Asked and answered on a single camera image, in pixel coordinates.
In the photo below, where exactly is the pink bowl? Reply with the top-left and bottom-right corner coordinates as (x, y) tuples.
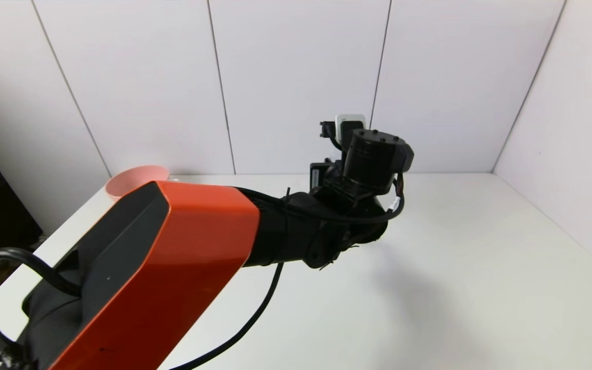
(107, 165), (171, 201)

